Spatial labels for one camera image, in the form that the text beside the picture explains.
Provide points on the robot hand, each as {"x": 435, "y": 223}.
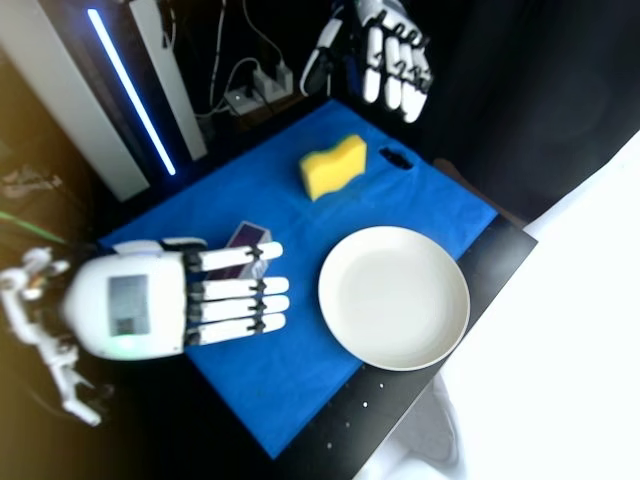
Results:
{"x": 395, "y": 55}
{"x": 130, "y": 305}

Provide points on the yellow and green sponge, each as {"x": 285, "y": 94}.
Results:
{"x": 330, "y": 167}

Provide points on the small purple box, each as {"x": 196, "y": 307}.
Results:
{"x": 246, "y": 234}

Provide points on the white round plate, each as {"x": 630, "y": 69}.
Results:
{"x": 395, "y": 300}

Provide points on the white power strip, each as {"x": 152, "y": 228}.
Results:
{"x": 242, "y": 100}

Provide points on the blue cloth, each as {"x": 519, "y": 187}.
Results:
{"x": 280, "y": 385}

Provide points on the blue light strip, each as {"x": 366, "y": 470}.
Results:
{"x": 131, "y": 90}

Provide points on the white column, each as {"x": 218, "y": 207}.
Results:
{"x": 65, "y": 100}

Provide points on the white fabric sheet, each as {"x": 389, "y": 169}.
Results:
{"x": 430, "y": 430}

